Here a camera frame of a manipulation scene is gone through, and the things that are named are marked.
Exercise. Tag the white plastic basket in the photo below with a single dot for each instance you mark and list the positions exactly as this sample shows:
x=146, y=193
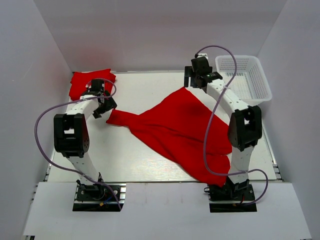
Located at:
x=250, y=83

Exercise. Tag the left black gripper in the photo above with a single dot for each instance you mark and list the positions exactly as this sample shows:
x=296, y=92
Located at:
x=110, y=104

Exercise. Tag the red t-shirt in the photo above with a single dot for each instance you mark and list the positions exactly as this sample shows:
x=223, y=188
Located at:
x=178, y=128
x=81, y=79

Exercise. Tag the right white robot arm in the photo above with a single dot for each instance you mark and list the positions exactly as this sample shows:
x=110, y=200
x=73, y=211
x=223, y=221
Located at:
x=245, y=121

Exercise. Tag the folded red t-shirt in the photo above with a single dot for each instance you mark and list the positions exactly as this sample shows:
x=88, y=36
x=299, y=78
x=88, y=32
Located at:
x=81, y=79

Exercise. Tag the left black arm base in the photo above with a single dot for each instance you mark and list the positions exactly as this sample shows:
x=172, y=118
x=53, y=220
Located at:
x=98, y=198

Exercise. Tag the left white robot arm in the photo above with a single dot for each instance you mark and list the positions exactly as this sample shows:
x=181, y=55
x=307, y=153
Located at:
x=71, y=136

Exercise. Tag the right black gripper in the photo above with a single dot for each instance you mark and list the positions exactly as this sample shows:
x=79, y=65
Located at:
x=189, y=73

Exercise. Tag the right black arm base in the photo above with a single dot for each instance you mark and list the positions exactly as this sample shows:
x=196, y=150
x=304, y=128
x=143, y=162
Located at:
x=223, y=200

